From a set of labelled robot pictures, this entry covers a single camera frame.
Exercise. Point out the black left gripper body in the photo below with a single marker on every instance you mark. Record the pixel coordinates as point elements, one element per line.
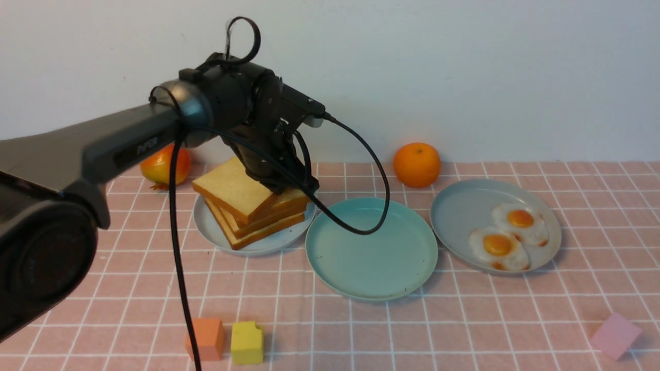
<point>274,154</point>

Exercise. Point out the bread slice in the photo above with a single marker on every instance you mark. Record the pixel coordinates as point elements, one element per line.
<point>280,203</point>
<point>239,229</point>
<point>240,243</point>
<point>228,186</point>

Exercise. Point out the fried egg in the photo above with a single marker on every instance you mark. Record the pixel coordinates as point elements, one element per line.
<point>499,249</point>
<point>525,223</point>

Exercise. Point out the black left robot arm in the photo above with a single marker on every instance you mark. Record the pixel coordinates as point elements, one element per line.
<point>53,184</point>

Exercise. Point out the grey-blue bread plate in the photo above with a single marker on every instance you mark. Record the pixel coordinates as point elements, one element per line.
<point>211,231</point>

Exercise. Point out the red yellow pomegranate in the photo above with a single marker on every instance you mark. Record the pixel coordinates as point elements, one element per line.
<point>156,169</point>

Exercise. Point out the orange tangerine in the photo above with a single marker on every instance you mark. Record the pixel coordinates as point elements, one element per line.
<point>417,165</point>

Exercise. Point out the light green center plate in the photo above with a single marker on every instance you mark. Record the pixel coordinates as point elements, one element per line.
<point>394,261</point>

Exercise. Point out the grey egg plate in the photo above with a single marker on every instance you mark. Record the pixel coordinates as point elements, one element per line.
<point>467,205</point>

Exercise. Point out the yellow foam cube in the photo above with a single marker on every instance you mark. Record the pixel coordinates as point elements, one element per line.
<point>247,343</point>

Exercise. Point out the orange foam cube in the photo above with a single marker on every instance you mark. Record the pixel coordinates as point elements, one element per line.
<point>210,337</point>

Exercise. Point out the pink foam cube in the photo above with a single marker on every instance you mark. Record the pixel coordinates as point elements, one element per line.
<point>615,336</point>

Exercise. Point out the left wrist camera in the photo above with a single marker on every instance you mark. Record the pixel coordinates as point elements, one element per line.
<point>297,108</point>

